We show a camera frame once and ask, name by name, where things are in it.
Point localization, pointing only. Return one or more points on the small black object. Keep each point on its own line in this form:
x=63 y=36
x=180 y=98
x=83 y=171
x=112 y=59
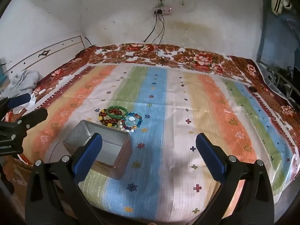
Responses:
x=252 y=89

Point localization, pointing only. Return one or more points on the metal tin box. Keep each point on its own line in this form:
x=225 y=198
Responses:
x=112 y=150

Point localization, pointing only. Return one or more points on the red floral blanket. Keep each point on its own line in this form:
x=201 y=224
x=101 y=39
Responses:
x=199 y=58

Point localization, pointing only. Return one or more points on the striped pastel cloth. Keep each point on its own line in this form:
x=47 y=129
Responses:
x=164 y=121

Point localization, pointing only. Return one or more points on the white power strip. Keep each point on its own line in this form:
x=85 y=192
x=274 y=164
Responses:
x=164 y=11

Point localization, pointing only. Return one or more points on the teal object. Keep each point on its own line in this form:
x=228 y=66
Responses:
x=1 y=73

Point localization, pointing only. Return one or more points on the white headboard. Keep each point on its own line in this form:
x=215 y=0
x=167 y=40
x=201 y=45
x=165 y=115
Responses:
x=58 y=49

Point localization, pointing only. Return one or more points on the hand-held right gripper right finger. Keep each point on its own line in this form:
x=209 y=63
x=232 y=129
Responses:
x=211 y=154

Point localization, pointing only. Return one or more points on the metal rack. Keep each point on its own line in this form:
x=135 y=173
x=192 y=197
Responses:
x=281 y=79

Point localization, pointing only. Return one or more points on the grey garment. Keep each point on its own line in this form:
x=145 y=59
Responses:
x=23 y=79

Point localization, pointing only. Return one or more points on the green jade bangle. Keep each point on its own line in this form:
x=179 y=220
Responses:
x=109 y=114

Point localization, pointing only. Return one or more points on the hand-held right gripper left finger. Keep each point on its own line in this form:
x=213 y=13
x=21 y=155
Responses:
x=88 y=154

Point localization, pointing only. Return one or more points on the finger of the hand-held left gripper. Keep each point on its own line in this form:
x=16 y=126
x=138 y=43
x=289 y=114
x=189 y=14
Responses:
x=18 y=100
x=35 y=117

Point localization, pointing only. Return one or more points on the hanging blue jeans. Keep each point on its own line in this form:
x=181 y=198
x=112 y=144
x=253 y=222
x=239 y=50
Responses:
x=274 y=35

